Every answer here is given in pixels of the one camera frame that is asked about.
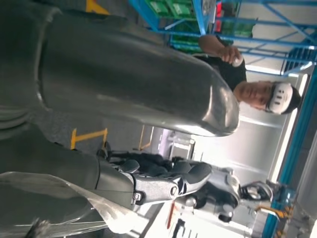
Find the grey humanoid robot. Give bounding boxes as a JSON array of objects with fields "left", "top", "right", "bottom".
[{"left": 106, "top": 149, "right": 274, "bottom": 224}]

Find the ceiling light strip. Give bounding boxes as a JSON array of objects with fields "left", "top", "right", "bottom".
[{"left": 271, "top": 73, "right": 309, "bottom": 183}]

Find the person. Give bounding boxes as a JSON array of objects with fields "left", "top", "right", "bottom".
[{"left": 194, "top": 34, "right": 302, "bottom": 116}]

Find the blue metal shelf rack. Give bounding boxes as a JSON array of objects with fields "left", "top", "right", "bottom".
[{"left": 128, "top": 0, "right": 317, "bottom": 238}]

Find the green plastic crate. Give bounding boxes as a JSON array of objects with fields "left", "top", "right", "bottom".
[
  {"left": 146, "top": 0, "right": 198, "bottom": 20},
  {"left": 170, "top": 21, "right": 202, "bottom": 54},
  {"left": 221, "top": 20, "right": 255, "bottom": 38}
]

